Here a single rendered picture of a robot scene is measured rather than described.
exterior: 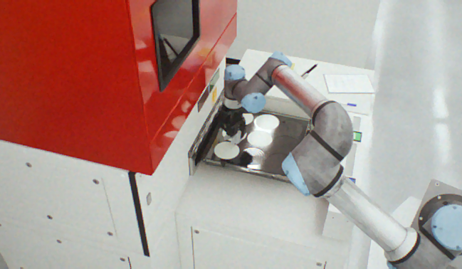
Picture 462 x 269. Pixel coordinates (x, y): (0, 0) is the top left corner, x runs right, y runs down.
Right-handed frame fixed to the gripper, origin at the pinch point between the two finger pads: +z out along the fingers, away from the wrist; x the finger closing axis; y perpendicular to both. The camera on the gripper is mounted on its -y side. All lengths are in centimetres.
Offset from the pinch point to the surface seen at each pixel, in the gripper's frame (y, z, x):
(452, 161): -160, 91, 50
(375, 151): -133, 91, 8
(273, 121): -20.8, 1.2, 1.6
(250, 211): 16.7, 9.3, 23.2
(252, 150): -1.3, 1.4, 7.3
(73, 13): 58, -78, 5
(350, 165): -16.1, -4.3, 42.1
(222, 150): 7.0, 1.3, -1.1
